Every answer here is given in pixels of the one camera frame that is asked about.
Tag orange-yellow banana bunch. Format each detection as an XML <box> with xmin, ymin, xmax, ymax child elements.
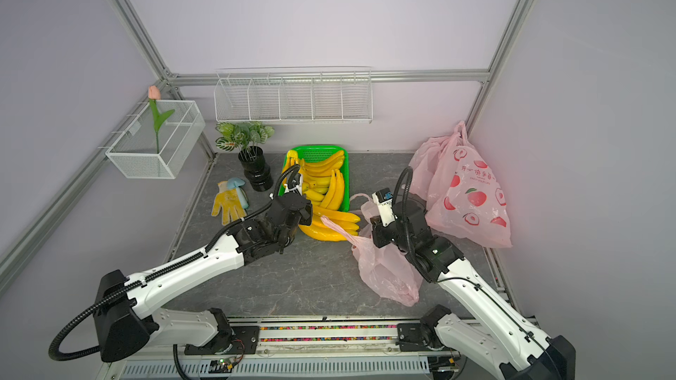
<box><xmin>299</xmin><ymin>206</ymin><xmax>361</xmax><ymax>242</ymax></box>

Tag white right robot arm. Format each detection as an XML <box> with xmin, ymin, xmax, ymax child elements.
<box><xmin>370</xmin><ymin>202</ymin><xmax>577</xmax><ymax>379</ymax></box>

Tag pink peach printed bag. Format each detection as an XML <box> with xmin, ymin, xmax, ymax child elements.
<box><xmin>425</xmin><ymin>142</ymin><xmax>512</xmax><ymax>249</ymax></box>

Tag yellow banana bunch in basket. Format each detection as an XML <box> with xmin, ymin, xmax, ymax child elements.
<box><xmin>283</xmin><ymin>153</ymin><xmax>345</xmax><ymax>211</ymax></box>

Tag plain pink plastic bag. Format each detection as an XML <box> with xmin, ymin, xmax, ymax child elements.
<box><xmin>409</xmin><ymin>121</ymin><xmax>467</xmax><ymax>202</ymax></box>

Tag yellow knitted work glove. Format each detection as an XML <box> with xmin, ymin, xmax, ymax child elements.
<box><xmin>211</xmin><ymin>181</ymin><xmax>246</xmax><ymax>226</ymax></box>

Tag black ceramic vase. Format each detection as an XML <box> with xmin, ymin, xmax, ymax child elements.
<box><xmin>238</xmin><ymin>146</ymin><xmax>273</xmax><ymax>192</ymax></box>

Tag green plastic basket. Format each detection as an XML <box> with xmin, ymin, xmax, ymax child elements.
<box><xmin>284</xmin><ymin>145</ymin><xmax>350</xmax><ymax>211</ymax></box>

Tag green variegated artificial plant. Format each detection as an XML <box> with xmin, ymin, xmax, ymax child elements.
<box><xmin>215</xmin><ymin>121</ymin><xmax>276</xmax><ymax>162</ymax></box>

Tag artificial pink tulip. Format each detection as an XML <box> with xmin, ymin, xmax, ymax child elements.
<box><xmin>148</xmin><ymin>85</ymin><xmax>175</xmax><ymax>154</ymax></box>

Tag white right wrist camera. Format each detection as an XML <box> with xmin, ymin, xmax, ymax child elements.
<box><xmin>373</xmin><ymin>188</ymin><xmax>395</xmax><ymax>227</ymax></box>

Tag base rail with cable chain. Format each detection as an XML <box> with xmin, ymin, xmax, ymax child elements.
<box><xmin>97</xmin><ymin>317</ymin><xmax>475</xmax><ymax>379</ymax></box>

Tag white wire wall shelf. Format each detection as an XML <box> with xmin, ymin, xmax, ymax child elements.
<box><xmin>214</xmin><ymin>66</ymin><xmax>373</xmax><ymax>124</ymax></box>

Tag white wire wall basket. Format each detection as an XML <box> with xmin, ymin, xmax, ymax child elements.
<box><xmin>106</xmin><ymin>100</ymin><xmax>205</xmax><ymax>179</ymax></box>

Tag aluminium frame profile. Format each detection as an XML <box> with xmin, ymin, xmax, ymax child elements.
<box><xmin>1</xmin><ymin>0</ymin><xmax>534</xmax><ymax>295</ymax></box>

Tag black corrugated cable conduit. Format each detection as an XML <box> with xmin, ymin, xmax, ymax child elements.
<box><xmin>48</xmin><ymin>164</ymin><xmax>302</xmax><ymax>362</ymax></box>

